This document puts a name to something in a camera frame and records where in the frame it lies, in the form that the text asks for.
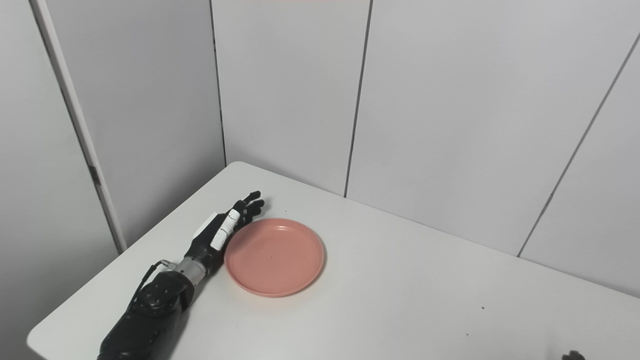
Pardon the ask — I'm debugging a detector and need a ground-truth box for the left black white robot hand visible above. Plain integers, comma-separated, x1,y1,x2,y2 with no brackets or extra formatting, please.
186,190,265,275

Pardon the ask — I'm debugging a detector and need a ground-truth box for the pink round plate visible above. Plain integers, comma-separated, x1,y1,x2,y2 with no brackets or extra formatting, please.
224,217,326,298

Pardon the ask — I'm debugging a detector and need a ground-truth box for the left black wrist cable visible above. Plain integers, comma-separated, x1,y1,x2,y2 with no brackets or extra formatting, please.
128,259,177,311

